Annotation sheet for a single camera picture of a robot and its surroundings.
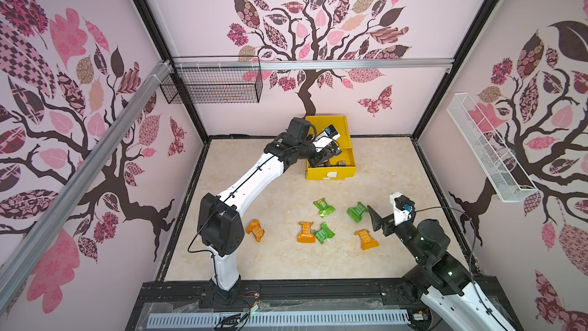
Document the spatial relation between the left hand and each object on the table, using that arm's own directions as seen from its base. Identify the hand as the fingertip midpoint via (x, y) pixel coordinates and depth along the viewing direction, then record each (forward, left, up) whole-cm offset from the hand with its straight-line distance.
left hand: (325, 152), depth 81 cm
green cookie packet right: (-12, -14, -25) cm, 31 cm away
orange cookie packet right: (-23, -16, -25) cm, 38 cm away
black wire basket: (+74, +63, -18) cm, 99 cm away
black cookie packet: (+2, -8, -10) cm, 12 cm away
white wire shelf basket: (-16, -52, +6) cm, 55 cm away
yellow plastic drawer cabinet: (+7, -11, -9) cm, 15 cm away
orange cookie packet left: (-19, +27, -24) cm, 40 cm away
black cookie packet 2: (+1, -2, -9) cm, 9 cm away
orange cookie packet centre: (-21, +7, -24) cm, 33 cm away
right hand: (-18, -17, -5) cm, 26 cm away
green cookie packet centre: (-21, 0, -24) cm, 31 cm away
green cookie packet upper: (-11, -1, -24) cm, 26 cm away
